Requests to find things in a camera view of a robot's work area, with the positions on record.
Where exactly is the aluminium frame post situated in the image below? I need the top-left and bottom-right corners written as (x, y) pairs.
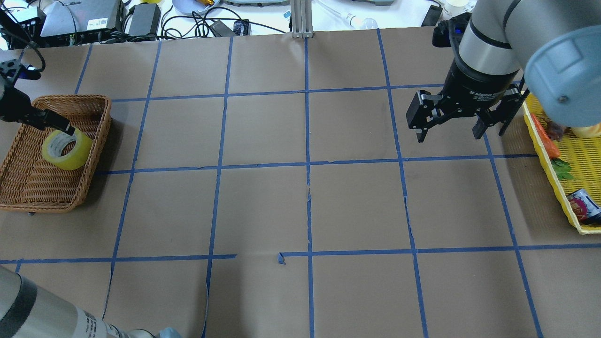
top-left (289, 0), bottom-right (314, 38)

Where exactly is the yellow tape roll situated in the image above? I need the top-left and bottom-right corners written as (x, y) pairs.
top-left (41, 129), bottom-right (92, 171)

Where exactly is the blue plate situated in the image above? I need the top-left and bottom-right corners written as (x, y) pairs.
top-left (172, 0), bottom-right (221, 16)

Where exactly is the black computer box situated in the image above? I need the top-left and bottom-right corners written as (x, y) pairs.
top-left (40, 0), bottom-right (126, 42)

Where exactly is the white light bulb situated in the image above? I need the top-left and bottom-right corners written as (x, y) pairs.
top-left (345, 13), bottom-right (378, 30)

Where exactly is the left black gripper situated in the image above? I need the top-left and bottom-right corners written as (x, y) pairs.
top-left (0, 59), bottom-right (76, 136)

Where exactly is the yellow toy banana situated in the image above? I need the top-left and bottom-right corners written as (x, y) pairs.
top-left (570, 123), bottom-right (601, 138)

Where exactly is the yellow plastic basket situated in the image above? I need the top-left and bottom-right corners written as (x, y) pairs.
top-left (523, 95), bottom-right (601, 234)

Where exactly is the black power adapter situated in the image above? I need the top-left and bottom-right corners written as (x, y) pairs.
top-left (127, 2), bottom-right (161, 37)

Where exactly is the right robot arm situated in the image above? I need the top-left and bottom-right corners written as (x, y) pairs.
top-left (406, 0), bottom-right (601, 143)

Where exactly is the brass cylinder part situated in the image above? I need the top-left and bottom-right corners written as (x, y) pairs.
top-left (197, 0), bottom-right (216, 7)

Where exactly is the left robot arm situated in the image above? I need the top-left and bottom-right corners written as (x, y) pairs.
top-left (1, 59), bottom-right (153, 338)

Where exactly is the orange toy carrot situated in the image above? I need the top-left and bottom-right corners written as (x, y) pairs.
top-left (532, 116), bottom-right (574, 180)

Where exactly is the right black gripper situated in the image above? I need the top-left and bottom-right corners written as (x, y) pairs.
top-left (406, 56), bottom-right (529, 143)

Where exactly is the brown wicker basket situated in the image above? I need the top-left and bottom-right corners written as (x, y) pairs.
top-left (0, 94), bottom-right (112, 213)

